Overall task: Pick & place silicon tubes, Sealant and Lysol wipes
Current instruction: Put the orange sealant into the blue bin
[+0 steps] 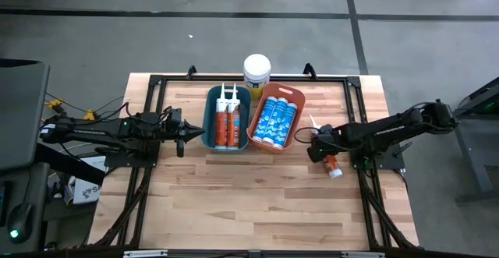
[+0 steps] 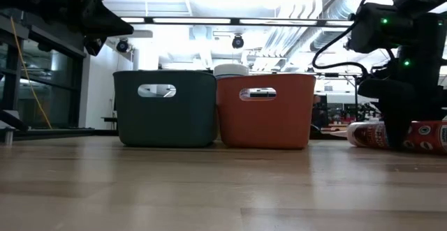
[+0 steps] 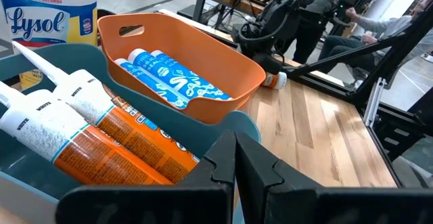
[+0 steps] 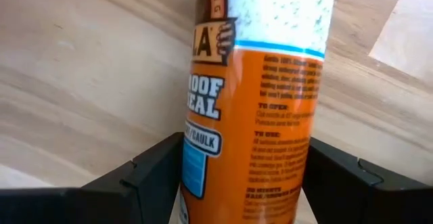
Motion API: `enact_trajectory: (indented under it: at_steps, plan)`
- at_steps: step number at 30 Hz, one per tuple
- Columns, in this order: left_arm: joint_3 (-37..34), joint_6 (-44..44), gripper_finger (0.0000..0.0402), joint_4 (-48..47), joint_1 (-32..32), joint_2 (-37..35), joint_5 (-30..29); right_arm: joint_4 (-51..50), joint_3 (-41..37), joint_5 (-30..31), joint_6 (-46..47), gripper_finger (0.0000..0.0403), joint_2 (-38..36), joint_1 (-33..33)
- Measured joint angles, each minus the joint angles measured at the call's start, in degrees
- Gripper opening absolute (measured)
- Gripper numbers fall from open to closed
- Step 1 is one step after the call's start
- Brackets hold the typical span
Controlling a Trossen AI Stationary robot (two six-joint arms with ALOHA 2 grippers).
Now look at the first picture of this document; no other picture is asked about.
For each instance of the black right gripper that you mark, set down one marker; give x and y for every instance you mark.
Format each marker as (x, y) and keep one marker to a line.
(325, 143)

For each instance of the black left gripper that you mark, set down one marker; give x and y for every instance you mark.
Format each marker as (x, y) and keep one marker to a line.
(175, 125)

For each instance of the orange sealant tube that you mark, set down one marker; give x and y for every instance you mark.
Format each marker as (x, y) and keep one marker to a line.
(333, 168)
(234, 125)
(221, 125)

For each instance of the blue silicone tube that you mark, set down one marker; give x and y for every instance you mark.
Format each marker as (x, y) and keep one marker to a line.
(274, 121)
(285, 127)
(265, 119)

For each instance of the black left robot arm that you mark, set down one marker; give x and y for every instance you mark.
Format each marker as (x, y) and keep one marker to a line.
(89, 131)

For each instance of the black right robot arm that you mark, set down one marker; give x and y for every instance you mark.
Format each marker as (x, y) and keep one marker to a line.
(390, 127)

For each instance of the white-lidded Lysol wipes canister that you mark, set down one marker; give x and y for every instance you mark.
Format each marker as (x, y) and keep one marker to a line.
(257, 67)

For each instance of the orange plastic bin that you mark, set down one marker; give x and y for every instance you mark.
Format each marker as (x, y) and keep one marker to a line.
(299, 117)

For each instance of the teal plastic bin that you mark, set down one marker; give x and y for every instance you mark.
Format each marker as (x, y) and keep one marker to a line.
(245, 114)

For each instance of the white cardboard box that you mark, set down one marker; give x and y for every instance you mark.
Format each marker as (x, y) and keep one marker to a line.
(87, 191)

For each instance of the black diagonal bar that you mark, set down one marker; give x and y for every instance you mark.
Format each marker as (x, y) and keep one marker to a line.
(70, 165)

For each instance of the black metal side table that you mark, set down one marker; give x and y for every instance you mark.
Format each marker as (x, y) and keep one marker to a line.
(470, 154)

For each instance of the grey desk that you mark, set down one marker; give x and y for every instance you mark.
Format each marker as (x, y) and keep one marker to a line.
(37, 180)

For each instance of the black monitor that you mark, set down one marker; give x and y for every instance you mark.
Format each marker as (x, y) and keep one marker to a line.
(21, 114)

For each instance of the black computer mouse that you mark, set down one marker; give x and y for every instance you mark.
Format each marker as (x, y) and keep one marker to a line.
(20, 219)

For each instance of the black aluminium table frame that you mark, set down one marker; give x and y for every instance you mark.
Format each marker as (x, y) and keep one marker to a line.
(218, 78)

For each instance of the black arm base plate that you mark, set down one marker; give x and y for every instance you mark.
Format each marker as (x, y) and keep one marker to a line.
(117, 160)
(393, 162)

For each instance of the silver metal bracket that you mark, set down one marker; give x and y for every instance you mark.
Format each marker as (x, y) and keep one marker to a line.
(144, 254)
(362, 255)

